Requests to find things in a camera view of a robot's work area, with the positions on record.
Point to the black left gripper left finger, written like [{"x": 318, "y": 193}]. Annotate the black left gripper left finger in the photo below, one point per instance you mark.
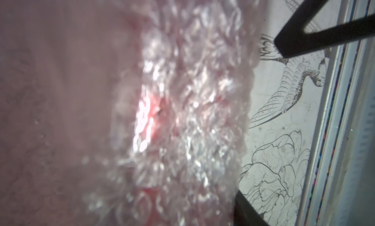
[{"x": 244, "y": 214}]

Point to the aluminium front rail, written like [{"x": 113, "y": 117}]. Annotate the aluminium front rail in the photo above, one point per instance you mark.
[{"x": 337, "y": 103}]

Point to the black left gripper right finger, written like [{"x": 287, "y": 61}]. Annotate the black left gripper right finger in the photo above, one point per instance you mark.
[{"x": 293, "y": 41}]

